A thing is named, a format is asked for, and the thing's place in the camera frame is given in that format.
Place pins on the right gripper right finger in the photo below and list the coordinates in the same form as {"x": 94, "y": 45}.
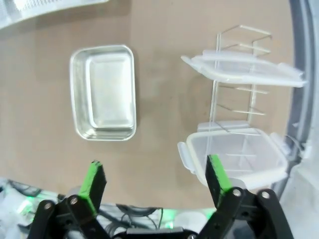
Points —
{"x": 218, "y": 179}

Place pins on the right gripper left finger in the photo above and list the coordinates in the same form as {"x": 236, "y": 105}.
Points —
{"x": 93, "y": 184}

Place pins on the clear plastic clip lid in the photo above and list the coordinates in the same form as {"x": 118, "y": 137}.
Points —
{"x": 239, "y": 71}
{"x": 249, "y": 147}

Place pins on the steel rectangular container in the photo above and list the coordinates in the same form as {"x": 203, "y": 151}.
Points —
{"x": 109, "y": 92}

